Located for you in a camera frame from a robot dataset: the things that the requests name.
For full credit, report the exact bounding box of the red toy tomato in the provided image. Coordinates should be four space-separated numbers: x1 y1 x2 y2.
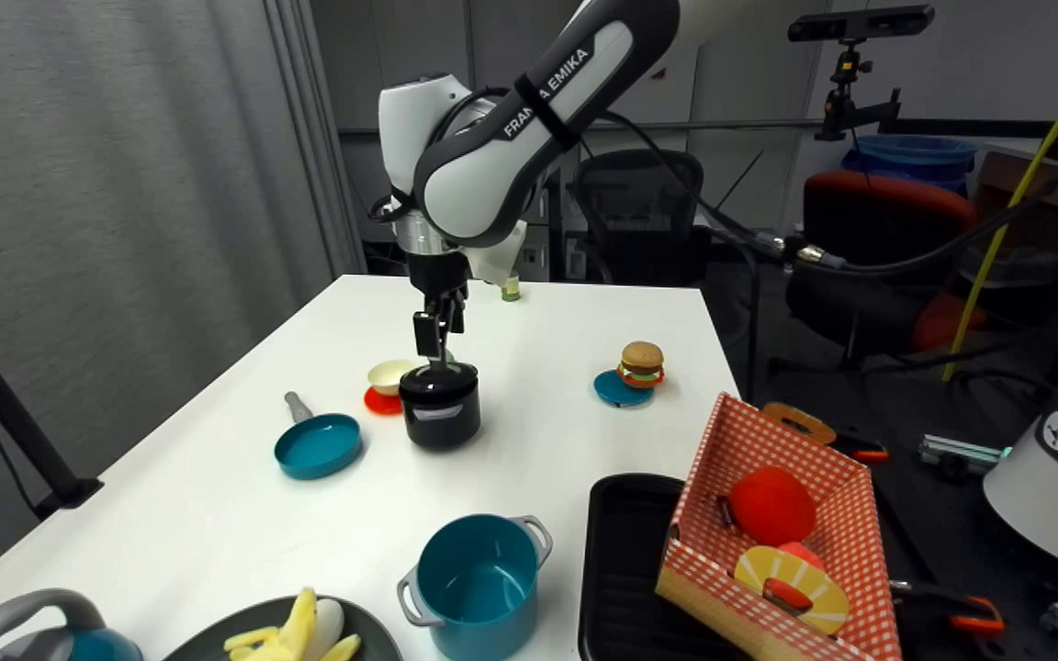
722 466 818 548

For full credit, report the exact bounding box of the black office chair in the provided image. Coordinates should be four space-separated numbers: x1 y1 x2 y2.
564 146 710 286

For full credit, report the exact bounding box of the grey curtain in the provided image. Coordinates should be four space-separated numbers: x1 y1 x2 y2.
0 0 367 600

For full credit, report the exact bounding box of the yellow toy pineapple slice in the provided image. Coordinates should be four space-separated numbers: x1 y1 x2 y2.
729 544 856 640

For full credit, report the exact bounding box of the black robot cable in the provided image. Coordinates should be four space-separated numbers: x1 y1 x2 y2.
589 102 1058 372

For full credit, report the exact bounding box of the orange black clamp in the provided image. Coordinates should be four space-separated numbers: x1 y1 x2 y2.
887 578 1010 643
835 432 897 471

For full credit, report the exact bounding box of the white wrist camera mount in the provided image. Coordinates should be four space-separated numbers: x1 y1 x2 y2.
465 216 534 294

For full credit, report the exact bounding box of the blue plastic bin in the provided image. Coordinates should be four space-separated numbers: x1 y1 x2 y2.
840 133 979 186

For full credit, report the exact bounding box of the dark round plate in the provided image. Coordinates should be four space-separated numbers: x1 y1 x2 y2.
160 594 403 661

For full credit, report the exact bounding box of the yellow toy banana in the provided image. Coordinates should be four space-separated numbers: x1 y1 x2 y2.
221 583 365 661

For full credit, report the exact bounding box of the toy burger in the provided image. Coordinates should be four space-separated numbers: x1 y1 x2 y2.
617 337 669 392

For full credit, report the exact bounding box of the yellow cable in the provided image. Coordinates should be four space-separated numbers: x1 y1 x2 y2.
940 23 1058 384

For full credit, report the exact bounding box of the small teal plate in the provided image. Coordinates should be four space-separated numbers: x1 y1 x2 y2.
591 367 657 411

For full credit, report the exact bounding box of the teal toy frying pan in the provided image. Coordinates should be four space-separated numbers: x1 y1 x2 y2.
273 389 367 485

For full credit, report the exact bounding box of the red chair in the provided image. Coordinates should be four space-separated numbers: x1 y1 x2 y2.
781 164 989 361

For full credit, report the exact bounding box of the black camera on stand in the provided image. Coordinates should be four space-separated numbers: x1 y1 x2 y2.
787 0 940 141

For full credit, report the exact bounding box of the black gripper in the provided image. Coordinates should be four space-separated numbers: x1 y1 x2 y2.
403 249 476 372

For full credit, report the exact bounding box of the blue toy pot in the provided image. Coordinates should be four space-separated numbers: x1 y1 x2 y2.
394 510 556 661

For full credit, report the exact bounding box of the red checkered basket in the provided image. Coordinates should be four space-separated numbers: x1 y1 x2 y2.
655 392 905 661

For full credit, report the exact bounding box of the teal kettle grey handle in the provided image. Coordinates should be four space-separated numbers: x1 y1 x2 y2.
0 583 148 661

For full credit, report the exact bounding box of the glass pot lid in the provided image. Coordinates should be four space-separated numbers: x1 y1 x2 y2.
399 357 482 408

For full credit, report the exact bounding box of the black plastic tray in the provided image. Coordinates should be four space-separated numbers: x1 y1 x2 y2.
578 471 728 661

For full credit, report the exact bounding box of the black toy pot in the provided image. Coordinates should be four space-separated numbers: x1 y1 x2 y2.
396 361 483 450

